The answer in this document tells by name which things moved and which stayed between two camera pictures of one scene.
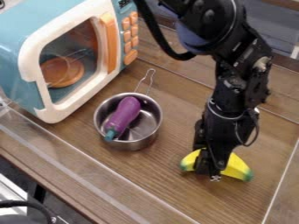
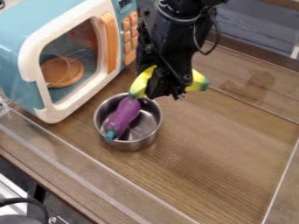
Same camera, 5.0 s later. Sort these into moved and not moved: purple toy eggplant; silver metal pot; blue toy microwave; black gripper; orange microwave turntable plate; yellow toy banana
Moved: yellow toy banana; black gripper
Not moved: blue toy microwave; silver metal pot; purple toy eggplant; orange microwave turntable plate
